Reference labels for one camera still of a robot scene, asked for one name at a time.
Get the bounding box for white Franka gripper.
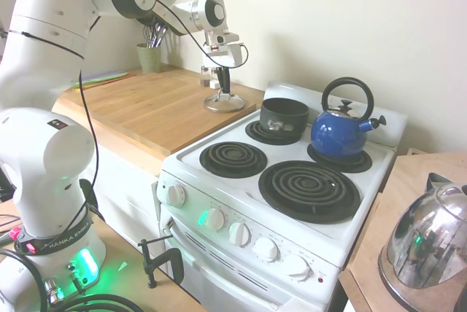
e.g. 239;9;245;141
202;42;244;95

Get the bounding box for glass pot lid steel rim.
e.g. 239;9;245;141
204;90;246;113

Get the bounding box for black cooking pot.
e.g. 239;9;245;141
260;97;310;134

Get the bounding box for small black coil burner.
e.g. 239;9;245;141
244;119;304;145
199;141;269;178
306;143;373;173

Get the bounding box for thick wooden butcher block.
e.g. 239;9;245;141
53;65;266;156

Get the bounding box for green utensil holder cup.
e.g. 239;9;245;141
136;42;162;74

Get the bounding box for metal whisk and utensils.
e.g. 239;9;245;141
142;23;169;49

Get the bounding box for green flat cutting mat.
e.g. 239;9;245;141
72;73;136;91

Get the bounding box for purple flat cutting mat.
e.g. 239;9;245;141
80;71;129;82

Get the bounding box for white stove knob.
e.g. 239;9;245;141
204;208;225;232
166;183;187;207
252;237;280;262
282;253;311;281
228;222;252;247

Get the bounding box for blue enamel whistling kettle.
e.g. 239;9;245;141
309;77;387;163

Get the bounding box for large black coil burner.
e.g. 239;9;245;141
258;160;361;224

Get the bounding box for white base cabinet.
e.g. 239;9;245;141
93;140;165;254

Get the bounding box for white electric stove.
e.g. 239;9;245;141
156;80;408;312

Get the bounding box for black C clamp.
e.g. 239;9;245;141
140;238;185;290

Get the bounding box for shiny steel electric kettle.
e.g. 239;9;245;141
377;172;467;312

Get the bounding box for thin black camera cable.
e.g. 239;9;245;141
78;0;250;218

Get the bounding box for white oven door handle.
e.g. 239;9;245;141
166;222;285;309

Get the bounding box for thick black base cable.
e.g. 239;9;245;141
0;248;143;312

